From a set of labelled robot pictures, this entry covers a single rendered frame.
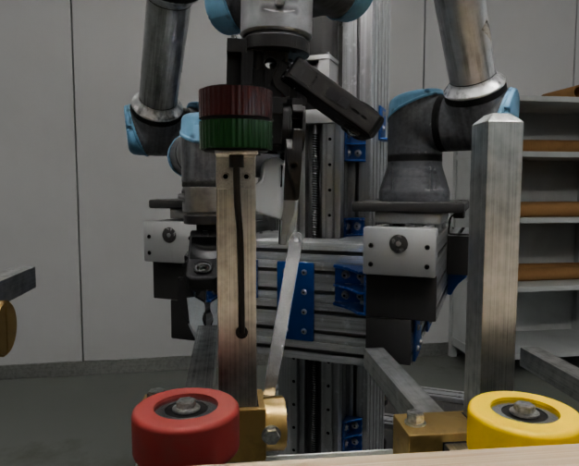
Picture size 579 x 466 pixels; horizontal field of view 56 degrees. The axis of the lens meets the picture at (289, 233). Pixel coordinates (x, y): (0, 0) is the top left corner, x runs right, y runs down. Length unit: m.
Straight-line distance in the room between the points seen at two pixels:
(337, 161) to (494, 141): 0.80
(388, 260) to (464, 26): 0.43
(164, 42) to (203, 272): 0.56
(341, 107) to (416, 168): 0.60
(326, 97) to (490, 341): 0.29
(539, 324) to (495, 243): 3.36
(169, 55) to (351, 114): 0.67
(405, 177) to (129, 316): 2.35
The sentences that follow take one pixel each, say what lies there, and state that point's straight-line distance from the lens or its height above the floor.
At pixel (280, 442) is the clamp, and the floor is 0.84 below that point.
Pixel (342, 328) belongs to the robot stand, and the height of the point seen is 0.76.
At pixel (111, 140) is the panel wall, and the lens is 3.17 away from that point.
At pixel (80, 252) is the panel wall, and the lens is 3.25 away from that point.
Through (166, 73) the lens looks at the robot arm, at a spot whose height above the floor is 1.30.
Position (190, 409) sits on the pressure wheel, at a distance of 0.43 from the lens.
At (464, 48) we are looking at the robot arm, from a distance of 1.07.
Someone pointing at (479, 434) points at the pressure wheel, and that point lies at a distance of 0.44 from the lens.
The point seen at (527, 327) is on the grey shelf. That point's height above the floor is 0.15.
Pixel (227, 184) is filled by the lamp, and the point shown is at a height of 1.07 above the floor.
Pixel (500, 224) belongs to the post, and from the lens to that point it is 0.55.
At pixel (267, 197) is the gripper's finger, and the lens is 0.56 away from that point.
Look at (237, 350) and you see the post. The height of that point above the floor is 0.92.
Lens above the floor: 1.07
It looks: 5 degrees down
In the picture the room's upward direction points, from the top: straight up
